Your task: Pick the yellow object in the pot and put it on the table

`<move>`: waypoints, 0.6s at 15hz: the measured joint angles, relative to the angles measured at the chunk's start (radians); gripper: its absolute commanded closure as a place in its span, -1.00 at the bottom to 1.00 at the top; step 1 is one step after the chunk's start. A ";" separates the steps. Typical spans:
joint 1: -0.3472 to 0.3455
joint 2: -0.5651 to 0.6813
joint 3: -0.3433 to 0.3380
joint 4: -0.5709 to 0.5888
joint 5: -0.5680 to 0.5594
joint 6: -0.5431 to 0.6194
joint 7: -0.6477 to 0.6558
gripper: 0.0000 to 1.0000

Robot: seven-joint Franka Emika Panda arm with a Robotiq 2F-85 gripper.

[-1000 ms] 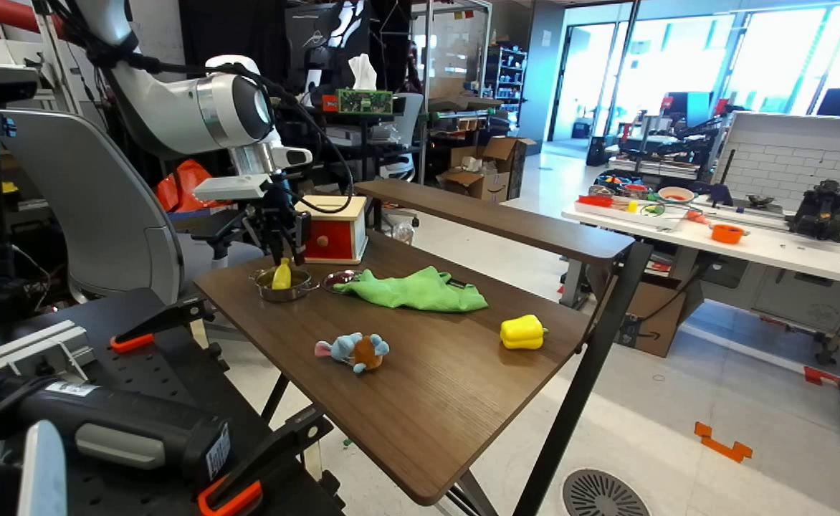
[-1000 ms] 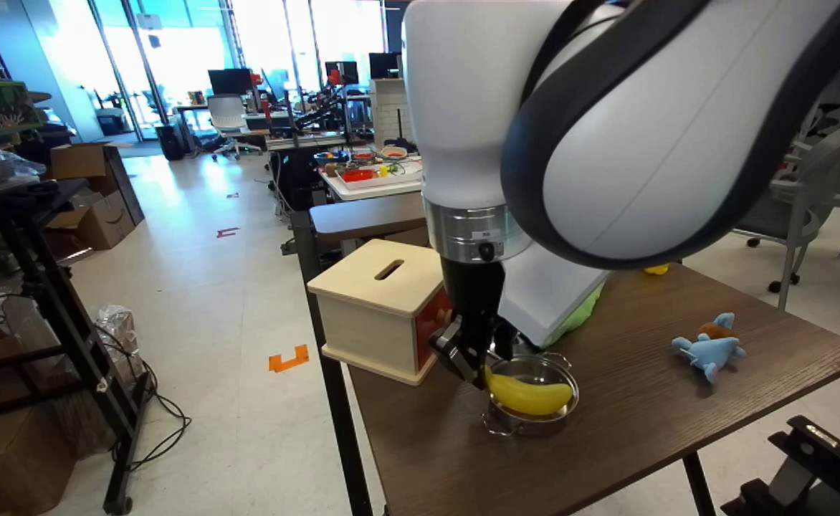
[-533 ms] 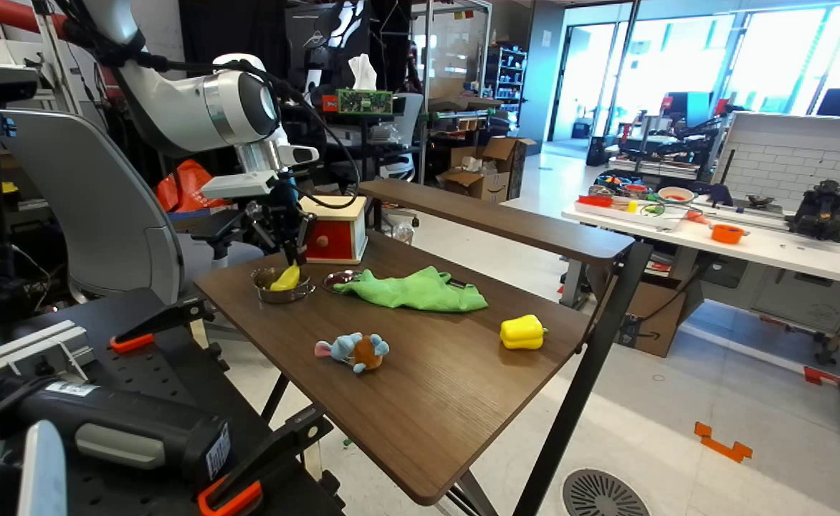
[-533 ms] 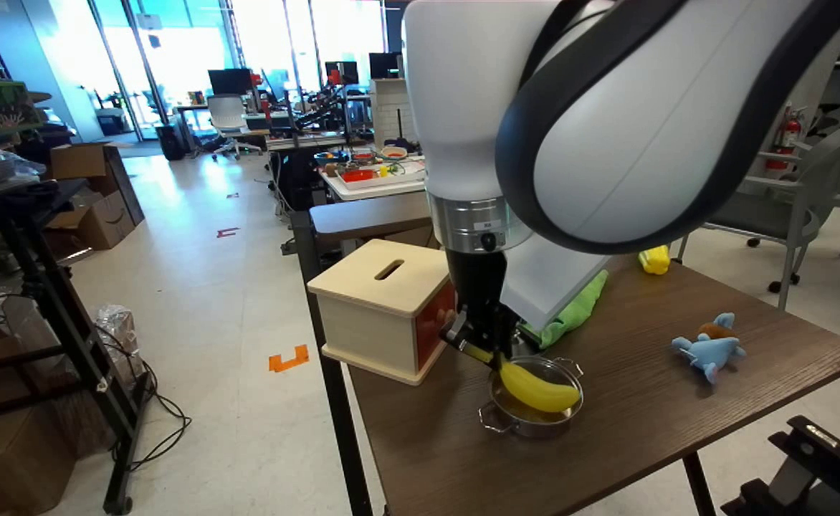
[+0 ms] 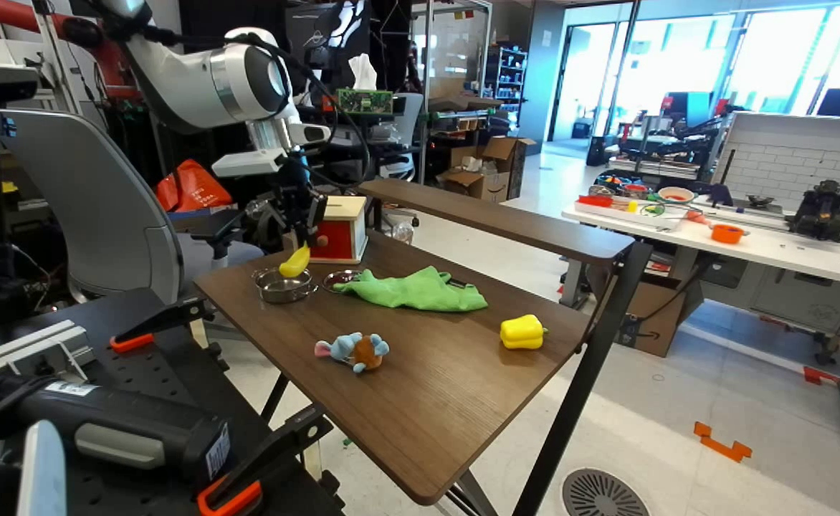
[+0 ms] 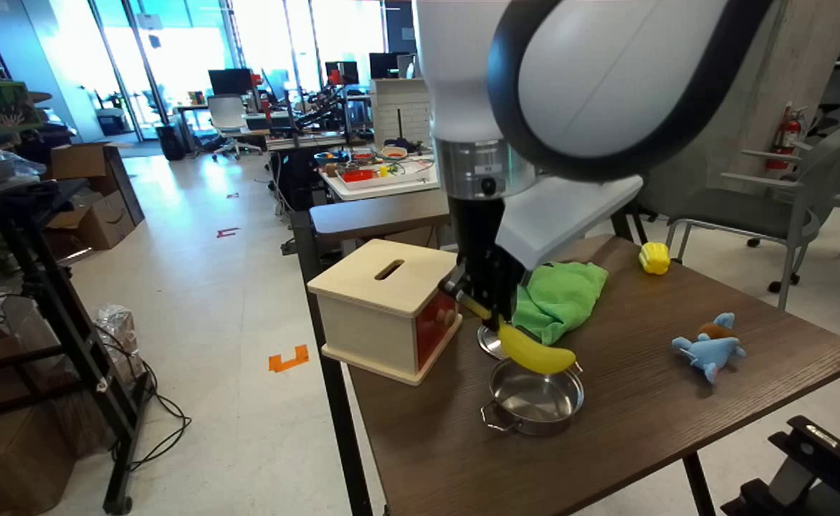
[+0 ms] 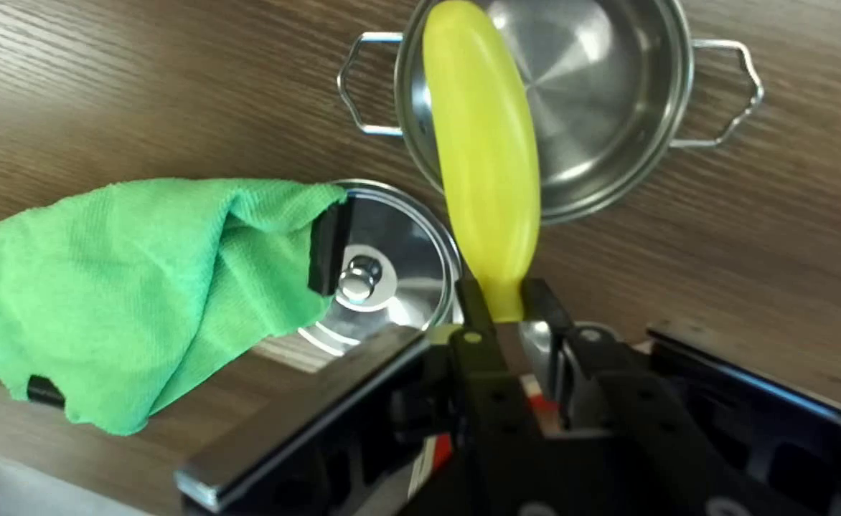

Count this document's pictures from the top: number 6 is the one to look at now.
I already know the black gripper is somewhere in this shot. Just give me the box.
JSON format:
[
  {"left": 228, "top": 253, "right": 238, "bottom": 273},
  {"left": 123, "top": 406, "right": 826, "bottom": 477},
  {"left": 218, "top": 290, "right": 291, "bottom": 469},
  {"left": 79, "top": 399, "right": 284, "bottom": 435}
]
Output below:
[{"left": 447, "top": 194, "right": 529, "bottom": 333}]

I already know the yellow toy banana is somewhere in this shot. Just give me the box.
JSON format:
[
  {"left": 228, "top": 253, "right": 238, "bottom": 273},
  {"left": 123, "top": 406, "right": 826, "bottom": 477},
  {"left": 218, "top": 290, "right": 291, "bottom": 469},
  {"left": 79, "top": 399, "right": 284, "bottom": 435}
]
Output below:
[{"left": 459, "top": 293, "right": 582, "bottom": 378}]

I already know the small silver metal object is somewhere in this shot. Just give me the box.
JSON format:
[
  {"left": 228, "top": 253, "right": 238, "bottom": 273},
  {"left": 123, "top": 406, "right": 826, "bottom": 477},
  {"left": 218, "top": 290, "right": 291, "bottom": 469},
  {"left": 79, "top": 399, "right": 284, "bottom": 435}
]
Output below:
[{"left": 474, "top": 320, "right": 515, "bottom": 365}]

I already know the small metal pot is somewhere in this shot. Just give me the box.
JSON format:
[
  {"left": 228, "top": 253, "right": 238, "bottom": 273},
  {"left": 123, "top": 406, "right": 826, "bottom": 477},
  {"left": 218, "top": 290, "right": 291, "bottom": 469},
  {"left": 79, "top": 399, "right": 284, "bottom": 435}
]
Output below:
[{"left": 480, "top": 358, "right": 592, "bottom": 442}]

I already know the green cloth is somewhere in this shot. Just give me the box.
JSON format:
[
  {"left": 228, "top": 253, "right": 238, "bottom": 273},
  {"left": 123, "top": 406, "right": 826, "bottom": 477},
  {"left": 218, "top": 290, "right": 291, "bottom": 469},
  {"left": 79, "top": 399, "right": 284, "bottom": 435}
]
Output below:
[{"left": 512, "top": 257, "right": 615, "bottom": 346}]

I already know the wooden box with red drawer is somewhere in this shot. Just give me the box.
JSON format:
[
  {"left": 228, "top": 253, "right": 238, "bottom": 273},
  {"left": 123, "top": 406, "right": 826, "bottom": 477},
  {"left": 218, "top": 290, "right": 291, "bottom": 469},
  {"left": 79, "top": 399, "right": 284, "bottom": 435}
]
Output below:
[{"left": 304, "top": 239, "right": 467, "bottom": 388}]

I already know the white work table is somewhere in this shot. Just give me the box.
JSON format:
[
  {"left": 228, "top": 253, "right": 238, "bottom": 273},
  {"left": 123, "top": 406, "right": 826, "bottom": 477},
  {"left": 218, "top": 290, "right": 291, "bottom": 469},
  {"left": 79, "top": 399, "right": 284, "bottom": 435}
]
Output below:
[{"left": 318, "top": 154, "right": 443, "bottom": 203}]

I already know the tray of colourful toys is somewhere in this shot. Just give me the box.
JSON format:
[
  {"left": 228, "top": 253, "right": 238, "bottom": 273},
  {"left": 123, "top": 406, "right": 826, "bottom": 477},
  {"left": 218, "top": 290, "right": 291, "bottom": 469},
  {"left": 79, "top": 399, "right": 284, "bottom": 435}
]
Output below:
[{"left": 335, "top": 161, "right": 413, "bottom": 190}]

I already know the yellow toy bell pepper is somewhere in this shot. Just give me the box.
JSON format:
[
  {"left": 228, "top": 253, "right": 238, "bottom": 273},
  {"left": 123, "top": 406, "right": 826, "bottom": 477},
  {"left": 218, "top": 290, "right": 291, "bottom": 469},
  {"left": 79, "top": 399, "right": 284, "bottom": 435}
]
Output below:
[{"left": 638, "top": 239, "right": 674, "bottom": 279}]

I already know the orange floor tape marker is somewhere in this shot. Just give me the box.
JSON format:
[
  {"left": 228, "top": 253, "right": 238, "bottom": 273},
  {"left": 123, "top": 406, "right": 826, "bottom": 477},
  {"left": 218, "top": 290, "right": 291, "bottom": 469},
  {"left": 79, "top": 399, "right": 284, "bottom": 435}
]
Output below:
[{"left": 267, "top": 340, "right": 312, "bottom": 375}]

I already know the blue plush toy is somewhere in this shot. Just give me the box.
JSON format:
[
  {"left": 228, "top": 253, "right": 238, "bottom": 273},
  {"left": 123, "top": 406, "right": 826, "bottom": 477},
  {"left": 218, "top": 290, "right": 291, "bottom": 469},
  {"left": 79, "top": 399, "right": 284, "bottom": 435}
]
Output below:
[{"left": 668, "top": 310, "right": 748, "bottom": 388}]

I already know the white office chair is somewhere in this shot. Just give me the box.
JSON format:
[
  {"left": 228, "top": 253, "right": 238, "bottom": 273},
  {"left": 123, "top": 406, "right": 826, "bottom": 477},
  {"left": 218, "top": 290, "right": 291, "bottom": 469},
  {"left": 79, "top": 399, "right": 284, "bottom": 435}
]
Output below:
[{"left": 208, "top": 94, "right": 257, "bottom": 161}]

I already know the grey armchair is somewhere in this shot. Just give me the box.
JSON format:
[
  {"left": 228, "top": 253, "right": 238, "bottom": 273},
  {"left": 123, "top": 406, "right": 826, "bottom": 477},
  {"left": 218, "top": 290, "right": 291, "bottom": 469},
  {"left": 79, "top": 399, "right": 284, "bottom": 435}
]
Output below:
[{"left": 666, "top": 125, "right": 840, "bottom": 310}]

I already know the black computer monitor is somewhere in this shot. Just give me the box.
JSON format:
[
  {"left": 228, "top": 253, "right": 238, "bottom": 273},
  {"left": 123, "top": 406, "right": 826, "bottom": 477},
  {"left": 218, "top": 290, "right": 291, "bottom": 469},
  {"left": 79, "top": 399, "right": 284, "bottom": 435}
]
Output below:
[{"left": 208, "top": 67, "right": 258, "bottom": 97}]

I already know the red fire extinguisher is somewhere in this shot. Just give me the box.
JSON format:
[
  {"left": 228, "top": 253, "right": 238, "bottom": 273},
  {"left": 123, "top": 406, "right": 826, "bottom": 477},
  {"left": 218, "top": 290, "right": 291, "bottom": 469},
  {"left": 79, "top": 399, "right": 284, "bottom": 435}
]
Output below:
[{"left": 765, "top": 101, "right": 808, "bottom": 178}]

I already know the black trash bin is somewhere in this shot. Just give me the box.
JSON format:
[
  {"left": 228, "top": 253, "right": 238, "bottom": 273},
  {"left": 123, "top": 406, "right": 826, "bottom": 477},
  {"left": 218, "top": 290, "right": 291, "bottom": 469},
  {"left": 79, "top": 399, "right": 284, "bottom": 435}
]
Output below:
[{"left": 156, "top": 124, "right": 191, "bottom": 164}]

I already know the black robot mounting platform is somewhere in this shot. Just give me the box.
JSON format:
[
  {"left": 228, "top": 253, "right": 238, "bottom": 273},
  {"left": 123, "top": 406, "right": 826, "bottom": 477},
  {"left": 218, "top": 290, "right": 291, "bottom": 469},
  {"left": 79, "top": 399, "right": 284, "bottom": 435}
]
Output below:
[{"left": 717, "top": 412, "right": 840, "bottom": 516}]

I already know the clear plastic bag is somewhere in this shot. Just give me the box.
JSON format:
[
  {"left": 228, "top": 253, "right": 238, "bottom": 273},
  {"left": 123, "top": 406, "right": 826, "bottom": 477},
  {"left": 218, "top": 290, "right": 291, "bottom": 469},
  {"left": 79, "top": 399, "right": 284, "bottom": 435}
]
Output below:
[{"left": 82, "top": 300, "right": 146, "bottom": 388}]

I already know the large cardboard box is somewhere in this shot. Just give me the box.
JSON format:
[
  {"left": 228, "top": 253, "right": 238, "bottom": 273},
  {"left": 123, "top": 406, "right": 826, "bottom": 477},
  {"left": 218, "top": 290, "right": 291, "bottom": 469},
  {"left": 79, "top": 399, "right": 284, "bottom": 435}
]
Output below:
[{"left": 44, "top": 184, "right": 146, "bottom": 257}]

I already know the small cardboard box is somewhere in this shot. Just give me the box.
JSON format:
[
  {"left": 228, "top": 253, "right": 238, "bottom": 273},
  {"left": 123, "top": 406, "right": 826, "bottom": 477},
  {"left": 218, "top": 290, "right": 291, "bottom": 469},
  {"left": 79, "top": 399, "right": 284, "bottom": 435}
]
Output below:
[{"left": 49, "top": 141, "right": 128, "bottom": 187}]

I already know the black storage shelf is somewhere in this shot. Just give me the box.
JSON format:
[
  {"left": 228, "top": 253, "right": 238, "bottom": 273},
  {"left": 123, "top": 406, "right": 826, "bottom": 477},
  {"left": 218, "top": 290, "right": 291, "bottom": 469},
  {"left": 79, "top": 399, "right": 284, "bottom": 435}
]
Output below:
[{"left": 0, "top": 82, "right": 166, "bottom": 516}]

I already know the black floor cable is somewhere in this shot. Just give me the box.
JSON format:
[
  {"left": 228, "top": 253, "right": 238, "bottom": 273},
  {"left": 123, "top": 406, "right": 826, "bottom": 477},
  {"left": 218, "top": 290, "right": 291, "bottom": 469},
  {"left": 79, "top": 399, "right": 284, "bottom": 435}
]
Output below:
[{"left": 92, "top": 323, "right": 199, "bottom": 474}]

